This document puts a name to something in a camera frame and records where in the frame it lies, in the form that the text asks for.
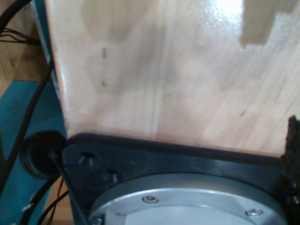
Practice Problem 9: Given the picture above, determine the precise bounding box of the black mounting plate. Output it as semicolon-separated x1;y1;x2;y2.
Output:
61;132;288;225

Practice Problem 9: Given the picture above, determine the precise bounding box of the black round disc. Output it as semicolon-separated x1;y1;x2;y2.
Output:
19;131;68;180

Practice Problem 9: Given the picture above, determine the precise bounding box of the thin black cable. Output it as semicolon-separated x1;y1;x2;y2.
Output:
52;151;89;225

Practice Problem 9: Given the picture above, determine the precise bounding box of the thick black cable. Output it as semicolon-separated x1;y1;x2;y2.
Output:
0;58;56;172

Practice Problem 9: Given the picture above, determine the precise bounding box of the thin black wire bundle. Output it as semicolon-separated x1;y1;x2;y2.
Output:
0;27;41;45

